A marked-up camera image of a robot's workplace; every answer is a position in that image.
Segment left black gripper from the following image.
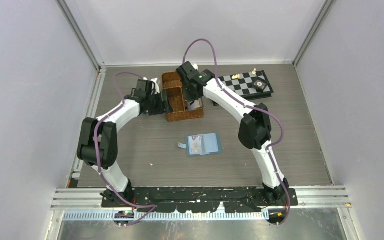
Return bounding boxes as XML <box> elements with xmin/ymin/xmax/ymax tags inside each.
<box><xmin>146</xmin><ymin>90</ymin><xmax>173</xmax><ymax>116</ymax></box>

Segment brown wicker basket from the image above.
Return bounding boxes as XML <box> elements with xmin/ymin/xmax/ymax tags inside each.
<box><xmin>161</xmin><ymin>72</ymin><xmax>204</xmax><ymax>122</ymax></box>

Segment white portrait credit card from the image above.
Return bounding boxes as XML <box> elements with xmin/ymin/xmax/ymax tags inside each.
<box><xmin>188</xmin><ymin>135</ymin><xmax>203</xmax><ymax>155</ymax></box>

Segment blue card holder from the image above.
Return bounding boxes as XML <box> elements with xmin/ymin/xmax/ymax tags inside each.
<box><xmin>177</xmin><ymin>132</ymin><xmax>222</xmax><ymax>157</ymax></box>

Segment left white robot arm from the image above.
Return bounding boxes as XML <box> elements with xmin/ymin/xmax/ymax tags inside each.
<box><xmin>76</xmin><ymin>78</ymin><xmax>171</xmax><ymax>207</ymax></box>

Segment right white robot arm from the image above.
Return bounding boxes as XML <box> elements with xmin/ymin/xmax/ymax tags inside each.
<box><xmin>176</xmin><ymin>61</ymin><xmax>290</xmax><ymax>205</ymax></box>

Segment cards in basket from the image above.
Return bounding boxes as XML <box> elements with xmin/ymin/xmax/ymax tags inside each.
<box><xmin>186</xmin><ymin>99</ymin><xmax>203</xmax><ymax>111</ymax></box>

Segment cream chess piece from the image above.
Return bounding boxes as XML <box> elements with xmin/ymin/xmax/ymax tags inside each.
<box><xmin>231</xmin><ymin>74</ymin><xmax>240</xmax><ymax>80</ymax></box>

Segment black white chessboard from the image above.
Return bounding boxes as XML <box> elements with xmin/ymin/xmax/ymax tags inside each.
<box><xmin>219</xmin><ymin>70</ymin><xmax>274</xmax><ymax>101</ymax></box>

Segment black square box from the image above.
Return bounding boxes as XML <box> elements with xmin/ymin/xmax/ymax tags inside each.
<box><xmin>252</xmin><ymin>79</ymin><xmax>270</xmax><ymax>92</ymax></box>

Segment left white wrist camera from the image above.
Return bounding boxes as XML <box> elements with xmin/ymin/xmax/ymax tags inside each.
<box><xmin>143</xmin><ymin>77</ymin><xmax>161</xmax><ymax>95</ymax></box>

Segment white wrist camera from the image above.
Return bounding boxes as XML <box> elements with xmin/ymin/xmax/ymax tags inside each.
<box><xmin>191</xmin><ymin>63</ymin><xmax>199</xmax><ymax>71</ymax></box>
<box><xmin>143</xmin><ymin>77</ymin><xmax>161</xmax><ymax>95</ymax></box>

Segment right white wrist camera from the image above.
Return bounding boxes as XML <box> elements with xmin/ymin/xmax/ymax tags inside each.
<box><xmin>191</xmin><ymin>63</ymin><xmax>199</xmax><ymax>71</ymax></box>

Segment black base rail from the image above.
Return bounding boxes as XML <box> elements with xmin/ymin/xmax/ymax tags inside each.
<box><xmin>100</xmin><ymin>186</ymin><xmax>288</xmax><ymax>214</ymax></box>

